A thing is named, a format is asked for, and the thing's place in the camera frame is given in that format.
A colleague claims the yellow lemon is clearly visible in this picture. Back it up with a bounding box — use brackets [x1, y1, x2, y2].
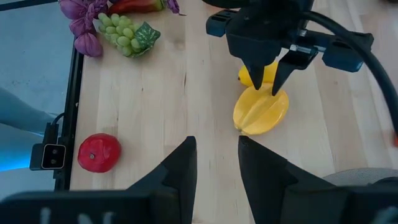
[238, 60, 280, 88]

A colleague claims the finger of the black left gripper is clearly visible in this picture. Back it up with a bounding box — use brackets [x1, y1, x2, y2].
[244, 62, 267, 91]
[271, 49, 318, 96]

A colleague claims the red chili pepper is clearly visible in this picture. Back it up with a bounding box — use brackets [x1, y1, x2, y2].
[107, 0, 167, 15]

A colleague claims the purple bulb bunch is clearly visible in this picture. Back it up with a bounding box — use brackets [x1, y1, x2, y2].
[58, 0, 108, 58]

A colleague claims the green grape bunch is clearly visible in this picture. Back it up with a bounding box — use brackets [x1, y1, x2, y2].
[98, 12, 162, 58]

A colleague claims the black table-level camera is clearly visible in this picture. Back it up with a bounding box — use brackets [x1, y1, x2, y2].
[29, 123, 67, 171]

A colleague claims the red tomato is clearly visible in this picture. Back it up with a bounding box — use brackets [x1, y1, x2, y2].
[76, 133, 123, 174]

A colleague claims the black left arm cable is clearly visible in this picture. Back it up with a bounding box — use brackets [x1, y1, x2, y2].
[300, 11, 398, 134]

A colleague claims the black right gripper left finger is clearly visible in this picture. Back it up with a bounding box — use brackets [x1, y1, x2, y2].
[126, 136, 198, 224]

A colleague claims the yellow starfruit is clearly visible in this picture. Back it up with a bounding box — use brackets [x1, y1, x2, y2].
[232, 83, 290, 136]

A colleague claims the black camera cable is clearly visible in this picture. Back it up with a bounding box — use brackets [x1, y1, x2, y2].
[50, 111, 66, 126]

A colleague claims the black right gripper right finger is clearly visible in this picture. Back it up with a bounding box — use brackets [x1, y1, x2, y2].
[238, 135, 349, 224]

